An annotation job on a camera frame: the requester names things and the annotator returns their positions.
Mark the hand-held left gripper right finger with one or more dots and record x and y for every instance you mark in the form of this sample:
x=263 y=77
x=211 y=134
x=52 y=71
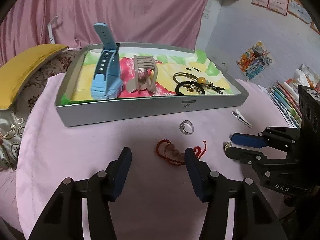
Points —
x=195 y=172

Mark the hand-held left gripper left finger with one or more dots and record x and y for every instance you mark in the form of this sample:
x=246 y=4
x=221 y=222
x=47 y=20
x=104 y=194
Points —
x=122 y=170

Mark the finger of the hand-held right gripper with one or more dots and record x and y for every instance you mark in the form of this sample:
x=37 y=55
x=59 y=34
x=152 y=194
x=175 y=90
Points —
x=245 y=156
x=247 y=140

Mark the grey shallow box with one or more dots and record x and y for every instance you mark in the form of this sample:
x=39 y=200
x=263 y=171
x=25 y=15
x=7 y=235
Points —
x=150 y=111

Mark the blue smart watch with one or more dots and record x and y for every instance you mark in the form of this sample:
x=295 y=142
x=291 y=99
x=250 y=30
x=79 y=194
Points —
x=105 y=85

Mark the beige hair claw clip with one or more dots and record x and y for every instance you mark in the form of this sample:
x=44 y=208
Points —
x=140 y=80

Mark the white black hair clip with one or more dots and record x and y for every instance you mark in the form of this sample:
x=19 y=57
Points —
x=241 y=117

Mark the pink fleece blanket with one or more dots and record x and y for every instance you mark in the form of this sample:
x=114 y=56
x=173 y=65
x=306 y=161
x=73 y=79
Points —
x=150 y=205

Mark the stack of books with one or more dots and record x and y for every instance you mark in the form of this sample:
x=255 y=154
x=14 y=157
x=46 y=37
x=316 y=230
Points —
x=287 y=102

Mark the white plastic bag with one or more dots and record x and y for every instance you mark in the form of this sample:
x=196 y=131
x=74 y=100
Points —
x=307 y=76

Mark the floral satin pillow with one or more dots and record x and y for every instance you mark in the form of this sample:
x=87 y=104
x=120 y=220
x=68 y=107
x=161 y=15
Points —
x=15 y=127

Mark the pink bed sheet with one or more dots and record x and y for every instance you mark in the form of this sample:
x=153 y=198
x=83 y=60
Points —
x=7 y=195

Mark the yellow pillow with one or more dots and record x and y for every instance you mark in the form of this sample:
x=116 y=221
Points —
x=27 y=70

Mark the pink curtain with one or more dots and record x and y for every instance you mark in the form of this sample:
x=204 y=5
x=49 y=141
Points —
x=112 y=7

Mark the group of wall certificates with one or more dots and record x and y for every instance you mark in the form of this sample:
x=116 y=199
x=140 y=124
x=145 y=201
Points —
x=277 y=1

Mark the white angled bracket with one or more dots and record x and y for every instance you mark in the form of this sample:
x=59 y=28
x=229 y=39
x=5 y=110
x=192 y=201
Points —
x=51 y=30

